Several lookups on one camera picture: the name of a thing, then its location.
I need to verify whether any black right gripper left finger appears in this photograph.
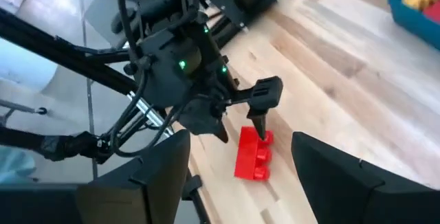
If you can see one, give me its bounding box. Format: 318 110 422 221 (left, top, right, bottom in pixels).
77 129 192 224

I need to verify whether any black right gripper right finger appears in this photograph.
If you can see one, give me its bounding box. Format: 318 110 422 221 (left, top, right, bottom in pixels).
291 131 440 224

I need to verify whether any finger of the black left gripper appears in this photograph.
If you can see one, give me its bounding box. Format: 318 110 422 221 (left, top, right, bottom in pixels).
177 98 230 144
226 76 285 141

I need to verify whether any large red toy block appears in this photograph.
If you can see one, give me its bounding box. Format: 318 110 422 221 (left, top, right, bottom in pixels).
234 126 275 182

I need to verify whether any red wedge toy block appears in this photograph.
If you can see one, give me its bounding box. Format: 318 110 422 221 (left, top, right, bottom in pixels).
421 0 440 24

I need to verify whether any large teal plastic bin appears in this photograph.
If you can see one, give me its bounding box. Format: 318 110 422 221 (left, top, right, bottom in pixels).
387 0 440 52

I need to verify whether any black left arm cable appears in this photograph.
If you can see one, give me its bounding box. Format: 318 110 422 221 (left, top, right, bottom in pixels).
109 0 193 159

